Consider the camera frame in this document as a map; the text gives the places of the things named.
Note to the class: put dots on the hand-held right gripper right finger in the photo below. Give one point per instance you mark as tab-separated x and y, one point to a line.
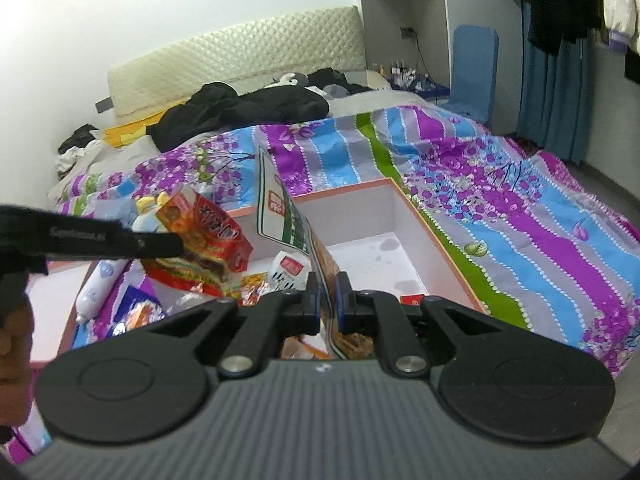
343	300

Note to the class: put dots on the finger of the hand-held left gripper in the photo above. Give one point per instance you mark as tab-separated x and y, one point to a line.
160	245

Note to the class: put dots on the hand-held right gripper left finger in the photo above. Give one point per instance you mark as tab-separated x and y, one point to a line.
313	296

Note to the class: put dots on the silver snack packet red label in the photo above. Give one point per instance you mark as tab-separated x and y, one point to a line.
287	270

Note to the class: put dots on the red and yellow snack packet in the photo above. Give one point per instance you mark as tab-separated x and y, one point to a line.
210	240

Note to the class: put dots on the pink box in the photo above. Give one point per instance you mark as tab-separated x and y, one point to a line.
380	220

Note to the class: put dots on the green striped snack packet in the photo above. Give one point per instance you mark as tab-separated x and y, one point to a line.
280	210

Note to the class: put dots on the person's left hand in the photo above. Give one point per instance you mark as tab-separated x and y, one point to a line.
15	350

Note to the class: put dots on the blue and white plush toy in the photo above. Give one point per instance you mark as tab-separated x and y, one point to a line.
147	212

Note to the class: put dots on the yellow and red small packet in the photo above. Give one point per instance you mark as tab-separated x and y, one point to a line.
255	287

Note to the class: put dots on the white bottle with blue print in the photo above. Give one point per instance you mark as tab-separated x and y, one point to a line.
97	285

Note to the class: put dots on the red foil snack packet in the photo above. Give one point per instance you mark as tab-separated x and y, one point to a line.
412	300

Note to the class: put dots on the pink box lid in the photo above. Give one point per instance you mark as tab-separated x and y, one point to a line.
55	310

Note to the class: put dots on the dark clothes heap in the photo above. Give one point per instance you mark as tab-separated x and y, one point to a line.
80	142

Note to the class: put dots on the yellow cloth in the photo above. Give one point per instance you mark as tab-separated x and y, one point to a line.
125	132

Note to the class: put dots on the black clothing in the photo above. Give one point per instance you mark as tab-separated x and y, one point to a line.
240	110

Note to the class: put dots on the purple floral blanket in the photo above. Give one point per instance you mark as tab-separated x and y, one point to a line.
500	200

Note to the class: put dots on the grey bed sheet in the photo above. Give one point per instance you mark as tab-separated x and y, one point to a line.
370	102

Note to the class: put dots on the cream quilted headboard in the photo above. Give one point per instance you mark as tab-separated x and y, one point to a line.
240	50

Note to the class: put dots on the black and white plush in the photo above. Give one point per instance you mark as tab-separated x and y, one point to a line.
292	80

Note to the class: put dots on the black clothes pile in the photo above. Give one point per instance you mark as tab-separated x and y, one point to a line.
335	80

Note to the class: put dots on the blue tray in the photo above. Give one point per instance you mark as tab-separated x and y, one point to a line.
432	91

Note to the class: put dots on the group of small bottles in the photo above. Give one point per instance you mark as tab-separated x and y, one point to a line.
405	75

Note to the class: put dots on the blue chair back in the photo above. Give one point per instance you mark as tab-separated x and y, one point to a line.
472	70

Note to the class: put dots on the blue curtain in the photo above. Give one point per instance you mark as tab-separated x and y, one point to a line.
550	100

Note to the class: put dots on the grey built-in cabinet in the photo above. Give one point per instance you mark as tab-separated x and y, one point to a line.
395	0

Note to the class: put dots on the dark hanging clothes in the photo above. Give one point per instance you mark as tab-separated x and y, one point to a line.
560	0

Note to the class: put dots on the white hanging jacket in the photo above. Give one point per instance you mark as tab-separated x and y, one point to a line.
622	0

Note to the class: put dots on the grey wall socket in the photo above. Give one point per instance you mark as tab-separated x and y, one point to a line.
103	105

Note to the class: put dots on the dark wall socket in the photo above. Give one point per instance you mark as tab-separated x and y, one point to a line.
408	32

